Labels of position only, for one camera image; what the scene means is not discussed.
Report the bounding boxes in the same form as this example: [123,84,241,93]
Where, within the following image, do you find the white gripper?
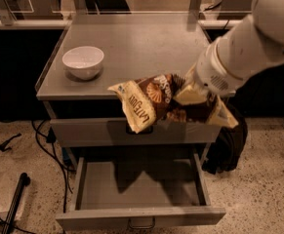
[173,39,244,129]

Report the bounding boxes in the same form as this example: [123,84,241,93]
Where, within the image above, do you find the brown chip bag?
[108,74,216,134]

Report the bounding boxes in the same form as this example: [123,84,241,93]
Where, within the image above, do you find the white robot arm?
[167,0,284,128]

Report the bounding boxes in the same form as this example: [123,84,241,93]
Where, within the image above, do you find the grey metal drawer cabinet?
[34,13,240,234]

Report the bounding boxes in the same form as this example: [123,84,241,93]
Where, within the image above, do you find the open middle drawer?
[56,157,225,231]

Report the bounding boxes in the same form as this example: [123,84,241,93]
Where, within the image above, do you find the closed top drawer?
[51,118,221,147]

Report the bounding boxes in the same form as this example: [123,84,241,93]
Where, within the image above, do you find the black backpack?
[202,103,248,175]

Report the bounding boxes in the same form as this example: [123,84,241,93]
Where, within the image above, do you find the white ceramic bowl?
[62,46,104,80]

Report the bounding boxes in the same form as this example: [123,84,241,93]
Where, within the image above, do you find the dark chair behind glass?
[85,0,131,15]

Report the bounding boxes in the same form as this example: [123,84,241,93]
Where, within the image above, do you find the black rod on floor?
[2,173,30,234]

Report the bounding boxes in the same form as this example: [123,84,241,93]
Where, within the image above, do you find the black clamp tool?
[0,134,20,152]

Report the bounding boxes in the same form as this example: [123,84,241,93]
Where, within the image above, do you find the white floor sheet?
[0,171,30,221]

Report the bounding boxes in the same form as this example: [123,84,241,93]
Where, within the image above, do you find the black floor cables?
[30,119,76,213]

